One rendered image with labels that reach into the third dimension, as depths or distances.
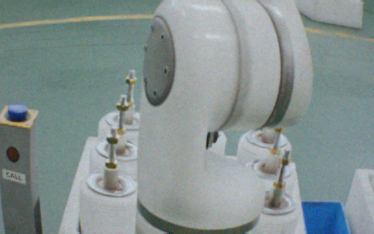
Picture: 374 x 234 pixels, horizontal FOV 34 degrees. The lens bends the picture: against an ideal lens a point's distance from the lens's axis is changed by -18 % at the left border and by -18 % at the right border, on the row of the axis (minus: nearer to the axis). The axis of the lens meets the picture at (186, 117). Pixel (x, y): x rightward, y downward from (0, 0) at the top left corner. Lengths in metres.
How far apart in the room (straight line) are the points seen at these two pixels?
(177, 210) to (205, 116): 0.07
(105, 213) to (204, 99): 0.57
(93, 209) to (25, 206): 0.15
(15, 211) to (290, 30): 0.73
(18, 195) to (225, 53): 0.70
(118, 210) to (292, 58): 0.57
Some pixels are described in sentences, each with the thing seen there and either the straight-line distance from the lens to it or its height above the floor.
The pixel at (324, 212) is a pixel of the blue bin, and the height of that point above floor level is 0.10.
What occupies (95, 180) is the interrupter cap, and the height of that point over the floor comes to 0.25.
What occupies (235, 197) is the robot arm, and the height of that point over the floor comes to 0.50.
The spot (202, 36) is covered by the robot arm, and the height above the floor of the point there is 0.61.
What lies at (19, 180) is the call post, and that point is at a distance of 1.06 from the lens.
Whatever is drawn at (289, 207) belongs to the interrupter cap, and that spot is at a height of 0.25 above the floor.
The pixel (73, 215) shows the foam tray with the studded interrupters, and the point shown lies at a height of 0.18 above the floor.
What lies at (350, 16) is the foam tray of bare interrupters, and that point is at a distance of 3.65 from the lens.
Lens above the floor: 0.73
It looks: 22 degrees down
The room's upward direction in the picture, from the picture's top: 8 degrees clockwise
